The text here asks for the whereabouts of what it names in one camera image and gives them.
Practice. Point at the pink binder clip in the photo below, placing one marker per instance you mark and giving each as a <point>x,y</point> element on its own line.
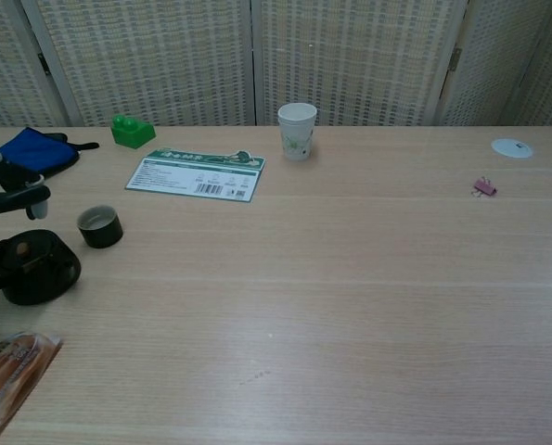
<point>485,186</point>

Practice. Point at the green white label card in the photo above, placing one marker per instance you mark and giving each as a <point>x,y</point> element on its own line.
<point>192,178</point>

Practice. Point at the black teapot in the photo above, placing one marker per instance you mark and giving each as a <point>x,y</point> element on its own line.
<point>34,278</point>

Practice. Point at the orange snack spout pouch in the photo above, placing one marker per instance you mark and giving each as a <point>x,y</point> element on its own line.
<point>11,375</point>

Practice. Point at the white paper cup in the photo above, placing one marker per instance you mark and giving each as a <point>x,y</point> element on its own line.
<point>297,139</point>

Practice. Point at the green toy brick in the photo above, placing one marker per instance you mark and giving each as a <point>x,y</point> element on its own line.
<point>132,134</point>

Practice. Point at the woven folding screen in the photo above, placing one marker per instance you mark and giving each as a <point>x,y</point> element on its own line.
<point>164,60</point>

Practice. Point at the blue black cloth pouch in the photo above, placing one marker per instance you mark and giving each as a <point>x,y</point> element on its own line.
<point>34,150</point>

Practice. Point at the white round disc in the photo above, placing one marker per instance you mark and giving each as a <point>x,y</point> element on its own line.
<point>509,148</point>

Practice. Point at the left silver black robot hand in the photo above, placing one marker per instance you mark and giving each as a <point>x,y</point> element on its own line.
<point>6,198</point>

